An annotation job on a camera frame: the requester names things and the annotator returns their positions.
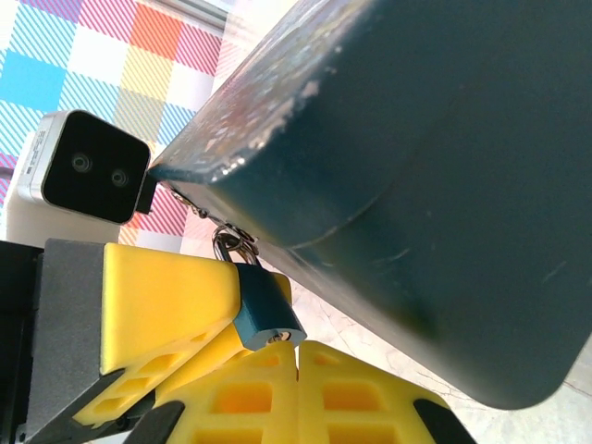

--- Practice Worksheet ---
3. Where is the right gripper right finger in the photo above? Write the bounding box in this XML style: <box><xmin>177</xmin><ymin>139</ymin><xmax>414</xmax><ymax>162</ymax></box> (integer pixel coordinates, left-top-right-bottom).
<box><xmin>298</xmin><ymin>339</ymin><xmax>464</xmax><ymax>444</ymax></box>

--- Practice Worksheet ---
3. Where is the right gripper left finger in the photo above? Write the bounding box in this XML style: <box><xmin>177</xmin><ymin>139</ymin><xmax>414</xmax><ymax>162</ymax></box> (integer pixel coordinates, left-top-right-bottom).
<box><xmin>154</xmin><ymin>344</ymin><xmax>300</xmax><ymax>444</ymax></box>

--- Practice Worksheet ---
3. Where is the small blue padlock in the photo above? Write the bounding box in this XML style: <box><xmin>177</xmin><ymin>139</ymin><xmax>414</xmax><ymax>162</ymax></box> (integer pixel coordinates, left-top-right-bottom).
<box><xmin>212</xmin><ymin>223</ymin><xmax>308</xmax><ymax>353</ymax></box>

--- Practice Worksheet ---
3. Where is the starry night print tin box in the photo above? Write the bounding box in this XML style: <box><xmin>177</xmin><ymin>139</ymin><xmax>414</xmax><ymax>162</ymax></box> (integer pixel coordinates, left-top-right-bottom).
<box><xmin>147</xmin><ymin>0</ymin><xmax>592</xmax><ymax>412</ymax></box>

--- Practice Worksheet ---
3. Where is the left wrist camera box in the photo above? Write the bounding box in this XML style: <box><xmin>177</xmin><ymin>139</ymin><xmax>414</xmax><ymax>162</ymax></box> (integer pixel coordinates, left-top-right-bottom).
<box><xmin>0</xmin><ymin>109</ymin><xmax>158</xmax><ymax>242</ymax></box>

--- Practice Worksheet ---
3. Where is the aluminium corner post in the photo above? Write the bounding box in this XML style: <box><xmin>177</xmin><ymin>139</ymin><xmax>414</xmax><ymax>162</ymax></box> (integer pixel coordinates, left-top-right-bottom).
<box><xmin>184</xmin><ymin>0</ymin><xmax>233</xmax><ymax>27</ymax></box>

